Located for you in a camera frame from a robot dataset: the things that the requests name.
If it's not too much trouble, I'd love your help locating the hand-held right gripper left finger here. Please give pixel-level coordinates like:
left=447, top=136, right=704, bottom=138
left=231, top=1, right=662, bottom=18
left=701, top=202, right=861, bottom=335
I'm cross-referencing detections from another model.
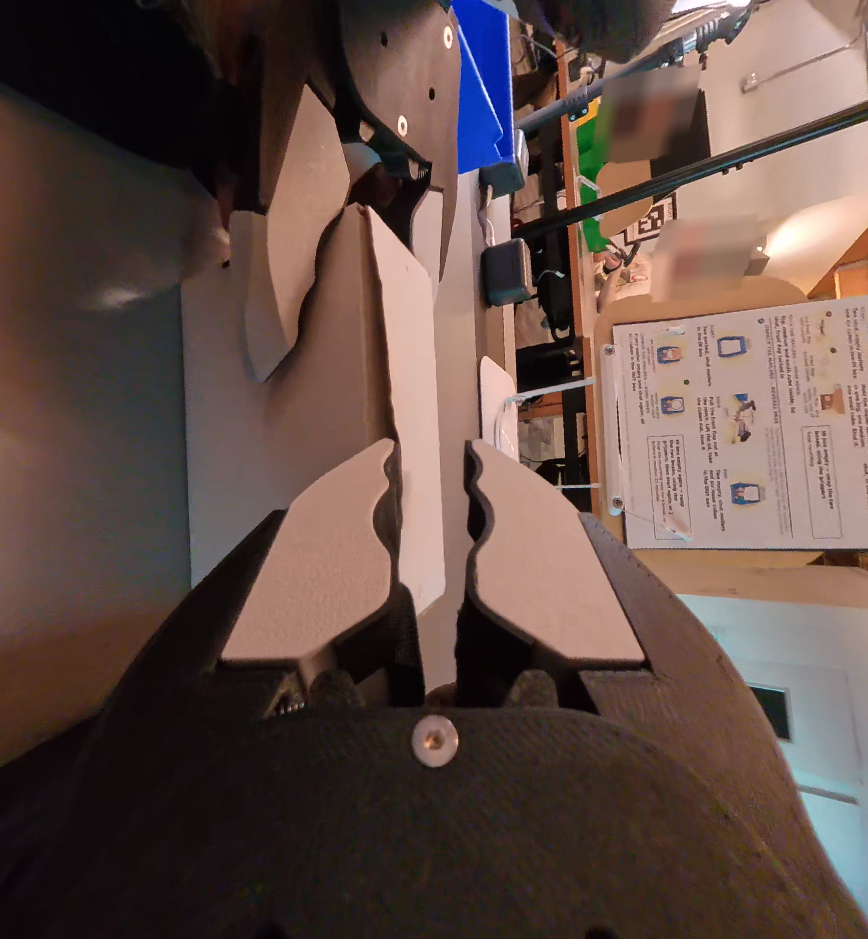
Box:
left=220, top=437, right=404, bottom=667

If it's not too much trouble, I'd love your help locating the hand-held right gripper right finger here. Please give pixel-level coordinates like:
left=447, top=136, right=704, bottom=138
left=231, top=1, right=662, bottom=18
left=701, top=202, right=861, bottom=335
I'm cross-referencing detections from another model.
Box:
left=463, top=439, right=646, bottom=670

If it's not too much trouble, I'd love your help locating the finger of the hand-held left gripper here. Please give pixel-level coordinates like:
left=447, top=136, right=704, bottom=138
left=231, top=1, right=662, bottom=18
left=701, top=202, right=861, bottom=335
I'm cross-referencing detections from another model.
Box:
left=386, top=187, right=449, bottom=283
left=227, top=82, right=353, bottom=384

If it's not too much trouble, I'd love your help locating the white cardboard mailer box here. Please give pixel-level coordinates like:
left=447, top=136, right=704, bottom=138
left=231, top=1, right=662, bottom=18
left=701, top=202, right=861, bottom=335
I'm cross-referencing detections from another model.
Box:
left=180, top=205, right=449, bottom=621

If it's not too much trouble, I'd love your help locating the blue plastic bin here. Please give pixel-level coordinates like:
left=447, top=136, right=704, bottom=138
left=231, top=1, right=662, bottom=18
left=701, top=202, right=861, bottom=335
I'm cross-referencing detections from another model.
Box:
left=452, top=0, right=515, bottom=173

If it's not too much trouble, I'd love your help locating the grey box-shaped device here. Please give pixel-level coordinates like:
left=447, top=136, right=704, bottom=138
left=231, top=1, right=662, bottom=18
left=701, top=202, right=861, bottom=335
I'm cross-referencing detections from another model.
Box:
left=480, top=238, right=536, bottom=308

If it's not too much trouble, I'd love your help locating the green plastic part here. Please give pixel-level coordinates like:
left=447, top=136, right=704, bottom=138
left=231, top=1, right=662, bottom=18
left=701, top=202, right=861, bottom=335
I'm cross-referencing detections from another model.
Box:
left=577, top=110, right=629, bottom=250

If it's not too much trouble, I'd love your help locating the white rounded plate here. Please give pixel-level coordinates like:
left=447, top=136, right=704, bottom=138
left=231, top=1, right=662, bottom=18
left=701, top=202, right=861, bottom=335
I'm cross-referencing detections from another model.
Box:
left=478, top=356, right=523, bottom=463

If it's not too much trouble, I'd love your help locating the black and white marker tag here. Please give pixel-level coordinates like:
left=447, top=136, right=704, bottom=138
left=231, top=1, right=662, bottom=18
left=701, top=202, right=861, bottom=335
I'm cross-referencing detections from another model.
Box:
left=624, top=192, right=678, bottom=246

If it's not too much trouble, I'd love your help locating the instruction sheet on clipboard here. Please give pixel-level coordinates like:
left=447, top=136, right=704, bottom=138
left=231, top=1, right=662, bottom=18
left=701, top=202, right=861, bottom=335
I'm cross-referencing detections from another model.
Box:
left=591, top=275, right=868, bottom=588

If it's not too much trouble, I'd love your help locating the black pole with round disc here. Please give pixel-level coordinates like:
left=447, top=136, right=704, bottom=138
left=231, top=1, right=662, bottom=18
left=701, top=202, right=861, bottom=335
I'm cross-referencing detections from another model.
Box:
left=513, top=95, right=868, bottom=239

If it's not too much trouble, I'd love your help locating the wooden rail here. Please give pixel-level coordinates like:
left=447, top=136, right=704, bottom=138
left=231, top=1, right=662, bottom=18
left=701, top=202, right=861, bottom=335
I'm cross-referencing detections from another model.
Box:
left=555, top=40, right=602, bottom=514

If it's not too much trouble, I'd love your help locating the dark wall picture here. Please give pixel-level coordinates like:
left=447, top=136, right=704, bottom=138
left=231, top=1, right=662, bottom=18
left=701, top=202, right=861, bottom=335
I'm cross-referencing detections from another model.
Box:
left=745, top=682, right=794, bottom=742

